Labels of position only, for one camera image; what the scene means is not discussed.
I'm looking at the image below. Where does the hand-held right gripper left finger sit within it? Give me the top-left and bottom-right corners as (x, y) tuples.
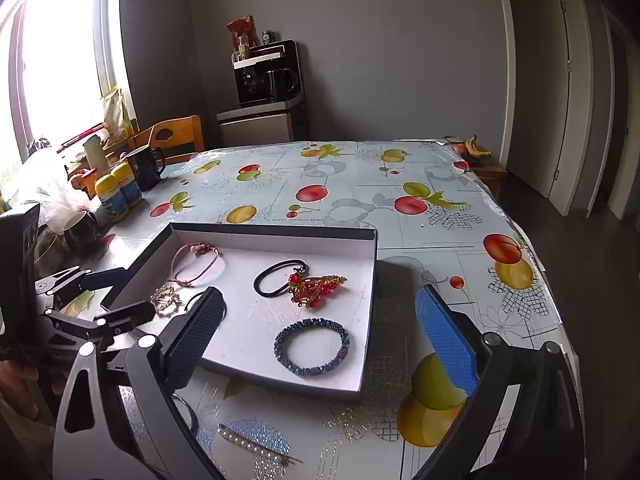
(52, 286), (227, 480)

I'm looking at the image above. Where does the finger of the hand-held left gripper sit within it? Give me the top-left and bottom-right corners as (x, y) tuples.
(32, 266), (128, 297)
(42, 301), (156, 351)

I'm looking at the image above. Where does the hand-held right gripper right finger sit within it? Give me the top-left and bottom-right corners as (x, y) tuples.
(415, 284), (586, 480)

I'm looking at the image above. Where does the pearl bracelet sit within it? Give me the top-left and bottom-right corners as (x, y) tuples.
(150, 284), (188, 317)

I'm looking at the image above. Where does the thin dark cord bracelet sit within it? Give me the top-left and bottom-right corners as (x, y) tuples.
(186, 290), (228, 322)

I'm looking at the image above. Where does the grey hair tie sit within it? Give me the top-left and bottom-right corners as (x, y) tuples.
(172, 394), (200, 438)

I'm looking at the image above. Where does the blue beaded bracelet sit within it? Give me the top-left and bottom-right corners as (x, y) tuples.
(273, 318), (351, 377)

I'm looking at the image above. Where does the black hair tie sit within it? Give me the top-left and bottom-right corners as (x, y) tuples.
(253, 258), (307, 298)

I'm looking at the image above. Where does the pink cord bracelet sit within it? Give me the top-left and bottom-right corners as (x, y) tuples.
(169, 242), (221, 287)

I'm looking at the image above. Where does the pearl hair clip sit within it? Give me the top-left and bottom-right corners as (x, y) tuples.
(217, 424), (303, 465)

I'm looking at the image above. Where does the red gold bead ornament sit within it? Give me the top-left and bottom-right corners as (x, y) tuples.
(286, 270), (347, 306)

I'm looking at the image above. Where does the black cardboard box tray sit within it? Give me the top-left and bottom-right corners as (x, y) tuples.
(100, 223), (378, 403)

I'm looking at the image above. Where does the person's left hand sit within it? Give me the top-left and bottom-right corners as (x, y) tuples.
(0, 360), (53, 421)

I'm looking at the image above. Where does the black cup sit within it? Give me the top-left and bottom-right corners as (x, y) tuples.
(62, 210), (103, 253)

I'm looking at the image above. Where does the yellow lid bottle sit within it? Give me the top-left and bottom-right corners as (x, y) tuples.
(111, 162), (143, 208)
(95, 172), (128, 223)

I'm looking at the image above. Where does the clear plastic bag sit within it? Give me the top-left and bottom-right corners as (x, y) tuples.
(12, 147), (93, 231)

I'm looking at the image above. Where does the white cup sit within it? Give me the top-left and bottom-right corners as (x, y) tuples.
(82, 135), (110, 173)

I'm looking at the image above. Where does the wooden chair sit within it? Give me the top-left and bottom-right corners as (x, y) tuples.
(127, 115), (205, 165)

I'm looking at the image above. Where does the yellow bag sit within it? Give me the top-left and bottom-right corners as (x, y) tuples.
(100, 87), (128, 143)

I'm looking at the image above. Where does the wooden stool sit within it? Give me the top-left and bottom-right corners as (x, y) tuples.
(470, 155), (508, 196)

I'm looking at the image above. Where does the fruit printed tablecloth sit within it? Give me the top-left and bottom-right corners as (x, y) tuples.
(30, 140), (563, 480)

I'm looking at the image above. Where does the grey small cabinet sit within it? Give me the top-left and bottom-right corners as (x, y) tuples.
(216, 97), (306, 150)

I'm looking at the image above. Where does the window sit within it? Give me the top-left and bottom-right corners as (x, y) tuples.
(0, 0), (131, 171)

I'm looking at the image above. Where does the black coffee machine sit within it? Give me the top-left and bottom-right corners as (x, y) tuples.
(231, 40), (303, 108)

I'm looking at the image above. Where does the white door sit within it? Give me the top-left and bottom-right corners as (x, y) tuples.
(510, 0), (593, 216)

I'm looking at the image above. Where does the black mug with handle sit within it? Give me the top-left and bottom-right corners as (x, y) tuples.
(125, 145), (167, 191)

